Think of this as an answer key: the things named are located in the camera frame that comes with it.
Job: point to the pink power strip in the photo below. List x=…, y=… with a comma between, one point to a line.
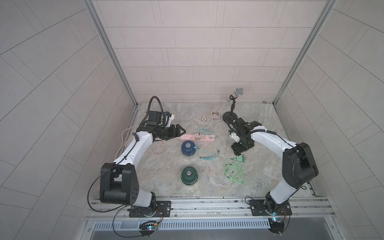
x=204, y=139

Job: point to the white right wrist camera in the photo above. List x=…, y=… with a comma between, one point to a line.
x=235, y=137

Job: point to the pink power adapter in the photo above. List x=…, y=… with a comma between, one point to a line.
x=198, y=136

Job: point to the blue cordless meat grinder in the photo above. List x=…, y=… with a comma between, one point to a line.
x=188, y=148

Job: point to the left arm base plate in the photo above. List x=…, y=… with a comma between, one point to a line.
x=157, y=210

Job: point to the aluminium front rail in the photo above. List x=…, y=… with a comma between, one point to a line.
x=183, y=208

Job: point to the green cordless meat grinder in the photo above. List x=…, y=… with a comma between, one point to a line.
x=189, y=176

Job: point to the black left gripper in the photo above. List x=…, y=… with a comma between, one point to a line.
x=175, y=130

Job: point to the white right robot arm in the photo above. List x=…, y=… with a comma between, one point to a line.
x=298, y=163

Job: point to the purple playing card box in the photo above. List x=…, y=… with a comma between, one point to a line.
x=216, y=117

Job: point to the black microphone stand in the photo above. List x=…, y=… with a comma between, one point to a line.
x=229, y=117

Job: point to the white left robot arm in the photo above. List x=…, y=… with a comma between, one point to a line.
x=119, y=182

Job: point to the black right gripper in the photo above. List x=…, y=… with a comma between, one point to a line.
x=236, y=149

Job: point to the green power adapter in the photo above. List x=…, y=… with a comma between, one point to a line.
x=240, y=158

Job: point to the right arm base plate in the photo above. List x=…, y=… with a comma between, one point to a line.
x=268, y=207

